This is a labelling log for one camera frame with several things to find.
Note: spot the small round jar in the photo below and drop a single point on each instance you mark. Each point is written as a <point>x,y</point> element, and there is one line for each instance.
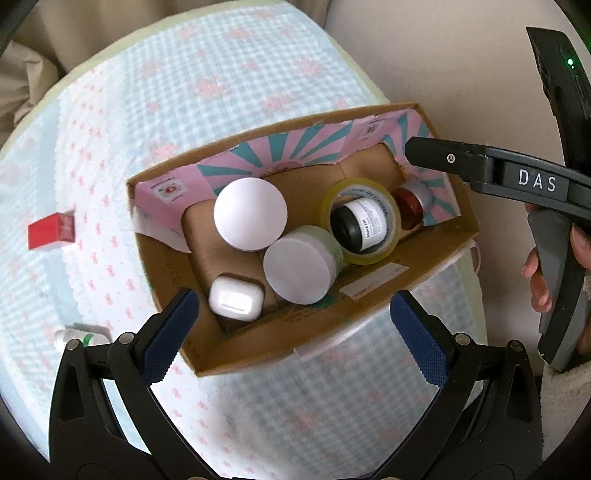
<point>408,207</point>

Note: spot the white earbuds case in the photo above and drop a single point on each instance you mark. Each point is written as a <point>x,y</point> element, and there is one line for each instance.
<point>236,300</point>

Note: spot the cardboard box with pink lining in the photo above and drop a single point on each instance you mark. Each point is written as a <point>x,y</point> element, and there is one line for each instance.
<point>240,350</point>

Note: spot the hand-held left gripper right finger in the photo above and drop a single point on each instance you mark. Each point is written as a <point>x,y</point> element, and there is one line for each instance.
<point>418,344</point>

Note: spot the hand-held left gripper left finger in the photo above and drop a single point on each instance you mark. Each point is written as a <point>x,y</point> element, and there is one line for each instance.
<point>168,339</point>

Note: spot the white lid cream jar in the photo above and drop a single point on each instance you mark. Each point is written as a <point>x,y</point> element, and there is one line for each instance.
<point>302,264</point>

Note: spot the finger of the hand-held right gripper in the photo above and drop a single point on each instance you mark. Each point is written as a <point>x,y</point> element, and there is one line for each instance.
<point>438,157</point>

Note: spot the clear yellow tape roll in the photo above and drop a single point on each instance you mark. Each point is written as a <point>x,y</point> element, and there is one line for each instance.
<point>369,256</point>

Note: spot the small black bottle white label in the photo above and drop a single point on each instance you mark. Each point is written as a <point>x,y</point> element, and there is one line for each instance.
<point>351,224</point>

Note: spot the white tube green band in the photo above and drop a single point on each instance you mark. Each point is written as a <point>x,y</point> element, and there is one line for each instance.
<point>87,336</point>

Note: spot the small red box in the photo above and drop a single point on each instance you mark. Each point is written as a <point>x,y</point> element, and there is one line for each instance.
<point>48,232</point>

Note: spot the person's right hand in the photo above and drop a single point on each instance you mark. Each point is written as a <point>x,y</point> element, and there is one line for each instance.
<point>535,281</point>

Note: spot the pale green mattress sheet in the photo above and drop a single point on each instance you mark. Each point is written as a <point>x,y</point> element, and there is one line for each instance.
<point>371,85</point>

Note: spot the white round jar lid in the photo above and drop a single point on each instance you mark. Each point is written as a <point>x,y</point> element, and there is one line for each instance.
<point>250,213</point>

